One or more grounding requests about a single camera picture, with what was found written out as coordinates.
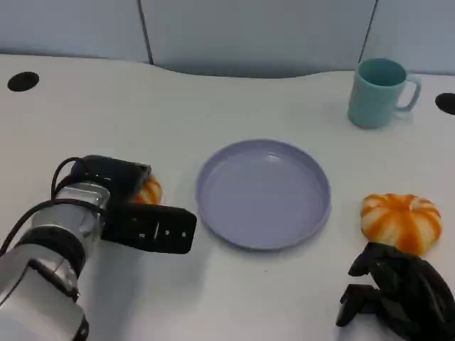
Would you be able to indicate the lilac plate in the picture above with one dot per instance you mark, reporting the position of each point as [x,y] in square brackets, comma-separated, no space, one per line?
[263,195]

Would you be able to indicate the large orange white bread roll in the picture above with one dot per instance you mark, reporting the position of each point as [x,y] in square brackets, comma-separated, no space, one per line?
[401,223]

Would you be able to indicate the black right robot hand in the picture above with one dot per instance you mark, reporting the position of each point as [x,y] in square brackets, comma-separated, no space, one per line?
[416,295]

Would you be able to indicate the small orange white bread roll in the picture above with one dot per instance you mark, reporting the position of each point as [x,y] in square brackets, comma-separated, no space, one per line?
[151,192]

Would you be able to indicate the pale green mug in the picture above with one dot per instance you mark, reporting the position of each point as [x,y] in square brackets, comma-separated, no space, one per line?
[373,103]

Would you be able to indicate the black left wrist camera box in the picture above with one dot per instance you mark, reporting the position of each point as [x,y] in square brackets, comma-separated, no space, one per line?
[153,229]

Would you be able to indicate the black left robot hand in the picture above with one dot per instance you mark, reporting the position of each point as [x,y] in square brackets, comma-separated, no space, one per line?
[113,174]

